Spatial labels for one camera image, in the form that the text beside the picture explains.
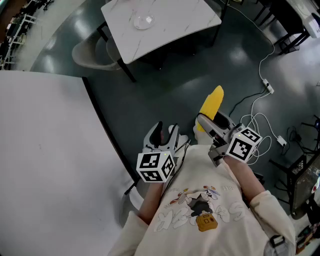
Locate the white box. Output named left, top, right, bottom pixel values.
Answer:
left=303, top=12, right=320, bottom=39

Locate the grey upholstered chair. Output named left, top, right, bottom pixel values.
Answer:
left=71, top=37, right=126, bottom=71

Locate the person's right forearm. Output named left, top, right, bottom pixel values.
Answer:
left=222, top=154, right=266, bottom=208

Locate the black frame table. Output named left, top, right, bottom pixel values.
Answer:
left=252, top=0, right=312, bottom=56

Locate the metal shelving rack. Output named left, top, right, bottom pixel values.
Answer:
left=0, top=13, right=38, bottom=71

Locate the yellow corn cob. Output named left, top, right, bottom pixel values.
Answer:
left=196, top=85, right=225, bottom=133

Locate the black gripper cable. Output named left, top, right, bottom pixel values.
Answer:
left=159, top=139, right=192, bottom=201

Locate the black floor cable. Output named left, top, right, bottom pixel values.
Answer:
left=228, top=87, right=270, bottom=118

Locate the long white cable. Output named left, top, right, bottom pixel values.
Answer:
left=219, top=0, right=276, bottom=83

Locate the person's left forearm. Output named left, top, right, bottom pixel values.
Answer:
left=137, top=179, right=168, bottom=226

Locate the white marble table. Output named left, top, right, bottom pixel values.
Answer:
left=96, top=0, right=230, bottom=83

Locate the white shoe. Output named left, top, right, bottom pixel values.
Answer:
left=192, top=118, right=213, bottom=147
left=167, top=124, right=190, bottom=147

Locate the grey bag strap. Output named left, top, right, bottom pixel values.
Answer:
left=263, top=234, right=295, bottom=256

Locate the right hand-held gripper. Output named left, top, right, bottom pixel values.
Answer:
left=197, top=111, right=263, bottom=167

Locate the large plain white table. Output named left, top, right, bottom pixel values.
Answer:
left=0, top=70, right=141, bottom=256

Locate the white power strip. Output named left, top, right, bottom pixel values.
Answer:
left=261, top=78, right=275, bottom=95

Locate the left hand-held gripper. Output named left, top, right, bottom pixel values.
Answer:
left=136, top=121, right=181, bottom=184

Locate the cream printed sweatshirt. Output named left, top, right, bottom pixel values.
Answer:
left=107, top=143, right=297, bottom=256

